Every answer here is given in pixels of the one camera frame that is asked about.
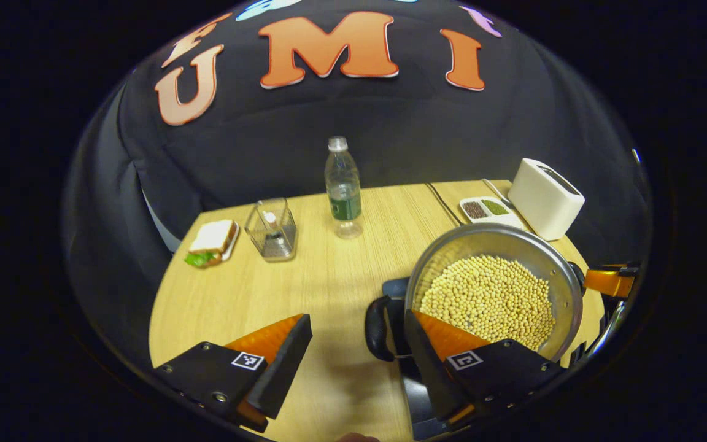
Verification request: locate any wire basket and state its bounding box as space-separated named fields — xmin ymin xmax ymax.
xmin=244 ymin=198 xmax=298 ymax=263

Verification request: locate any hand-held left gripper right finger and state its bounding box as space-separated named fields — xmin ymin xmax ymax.
xmin=404 ymin=309 xmax=567 ymax=432

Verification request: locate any black cable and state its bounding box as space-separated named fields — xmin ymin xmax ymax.
xmin=425 ymin=182 xmax=463 ymax=227

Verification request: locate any white seasoning tray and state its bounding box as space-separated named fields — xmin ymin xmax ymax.
xmin=459 ymin=196 xmax=523 ymax=229

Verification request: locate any white toaster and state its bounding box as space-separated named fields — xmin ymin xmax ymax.
xmin=507 ymin=158 xmax=586 ymax=241

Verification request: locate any stainless steel pot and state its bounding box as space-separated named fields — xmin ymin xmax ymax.
xmin=365 ymin=222 xmax=586 ymax=363

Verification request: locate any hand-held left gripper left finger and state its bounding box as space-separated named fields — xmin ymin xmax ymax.
xmin=156 ymin=313 xmax=314 ymax=434

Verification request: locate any pile of soybeans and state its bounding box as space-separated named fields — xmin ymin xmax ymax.
xmin=420 ymin=255 xmax=555 ymax=352

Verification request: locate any black induction cooktop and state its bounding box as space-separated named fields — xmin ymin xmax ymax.
xmin=381 ymin=277 xmax=471 ymax=441

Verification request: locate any sandwich with lettuce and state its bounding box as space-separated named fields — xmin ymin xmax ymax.
xmin=184 ymin=220 xmax=239 ymax=268

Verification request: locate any clear plastic water bottle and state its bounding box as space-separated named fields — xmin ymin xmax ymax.
xmin=324 ymin=136 xmax=364 ymax=240

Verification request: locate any white power cable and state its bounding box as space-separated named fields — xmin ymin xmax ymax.
xmin=481 ymin=178 xmax=517 ymax=209

